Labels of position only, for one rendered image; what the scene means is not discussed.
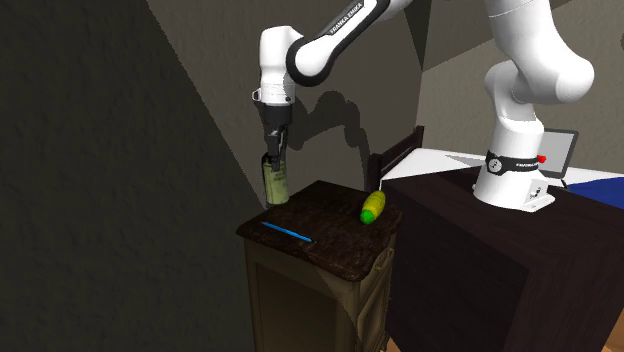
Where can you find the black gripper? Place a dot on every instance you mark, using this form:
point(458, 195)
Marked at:
point(276, 117)

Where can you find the olive green jar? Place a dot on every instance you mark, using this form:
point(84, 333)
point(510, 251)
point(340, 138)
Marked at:
point(276, 187)

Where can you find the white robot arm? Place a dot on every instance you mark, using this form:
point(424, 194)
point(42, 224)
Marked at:
point(516, 141)

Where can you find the dark wooden nightstand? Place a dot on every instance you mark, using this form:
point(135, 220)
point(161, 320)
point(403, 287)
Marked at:
point(331, 214)

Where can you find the blue pen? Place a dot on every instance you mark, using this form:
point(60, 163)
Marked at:
point(286, 232)

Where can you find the yellow and green corn cob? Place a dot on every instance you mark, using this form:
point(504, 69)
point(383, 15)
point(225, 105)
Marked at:
point(373, 206)

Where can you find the dark robot stand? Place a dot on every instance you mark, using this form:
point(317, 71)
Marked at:
point(468, 263)

